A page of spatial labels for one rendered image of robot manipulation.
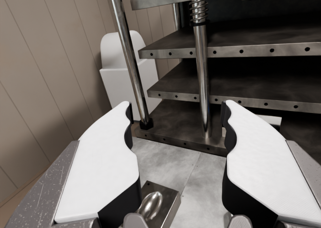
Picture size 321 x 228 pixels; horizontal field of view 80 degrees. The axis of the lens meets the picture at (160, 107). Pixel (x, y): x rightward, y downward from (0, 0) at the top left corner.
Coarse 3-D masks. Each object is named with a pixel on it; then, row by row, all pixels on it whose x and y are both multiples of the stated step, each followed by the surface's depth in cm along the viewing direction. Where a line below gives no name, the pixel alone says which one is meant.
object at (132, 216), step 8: (128, 216) 6; (136, 216) 6; (232, 216) 6; (240, 216) 6; (128, 224) 5; (136, 224) 5; (144, 224) 5; (232, 224) 5; (240, 224) 5; (248, 224) 5
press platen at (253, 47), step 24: (216, 24) 141; (240, 24) 125; (264, 24) 112; (288, 24) 102; (312, 24) 93; (144, 48) 111; (168, 48) 101; (192, 48) 93; (216, 48) 88; (240, 48) 83; (264, 48) 79; (288, 48) 75; (312, 48) 71
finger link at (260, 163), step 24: (240, 120) 10; (240, 144) 8; (264, 144) 8; (240, 168) 7; (264, 168) 7; (288, 168) 7; (240, 192) 7; (264, 192) 6; (288, 192) 6; (264, 216) 6; (288, 216) 6; (312, 216) 6
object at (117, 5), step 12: (120, 0) 94; (120, 12) 95; (180, 12) 151; (120, 24) 98; (180, 24) 153; (120, 36) 101; (132, 48) 105; (132, 60) 107; (180, 60) 167; (132, 72) 110; (132, 84) 115; (144, 96) 120; (144, 108) 122; (144, 120) 126
